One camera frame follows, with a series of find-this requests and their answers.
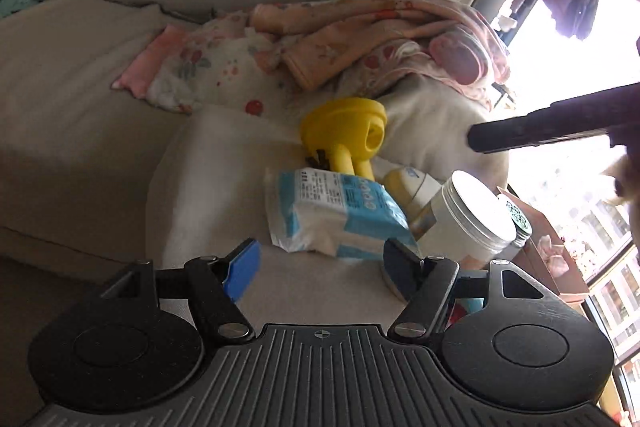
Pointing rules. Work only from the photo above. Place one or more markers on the white roll-on bottle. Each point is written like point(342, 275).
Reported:
point(415, 187)

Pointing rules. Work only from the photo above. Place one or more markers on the yellow plastic toy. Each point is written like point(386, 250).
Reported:
point(350, 112)

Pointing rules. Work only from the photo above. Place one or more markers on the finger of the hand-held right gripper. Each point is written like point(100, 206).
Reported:
point(550, 124)

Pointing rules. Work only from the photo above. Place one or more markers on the person's right hand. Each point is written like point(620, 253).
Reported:
point(629, 174)

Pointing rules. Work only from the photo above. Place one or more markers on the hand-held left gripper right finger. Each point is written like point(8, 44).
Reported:
point(400, 264)

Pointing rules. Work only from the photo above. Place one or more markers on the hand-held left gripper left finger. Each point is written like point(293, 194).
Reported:
point(242, 269)

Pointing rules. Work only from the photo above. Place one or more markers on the pink printed garment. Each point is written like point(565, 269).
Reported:
point(340, 42)

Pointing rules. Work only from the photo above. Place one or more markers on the pink cardboard box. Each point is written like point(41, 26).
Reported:
point(550, 257)

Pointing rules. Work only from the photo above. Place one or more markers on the blue wet wipes packet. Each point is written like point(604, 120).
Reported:
point(325, 217)

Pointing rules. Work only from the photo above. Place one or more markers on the green lid glass jar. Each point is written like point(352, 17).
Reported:
point(517, 217)

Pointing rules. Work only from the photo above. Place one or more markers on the white floral jar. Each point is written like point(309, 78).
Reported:
point(475, 207)

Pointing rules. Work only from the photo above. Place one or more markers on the pink floral blanket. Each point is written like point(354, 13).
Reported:
point(215, 57)

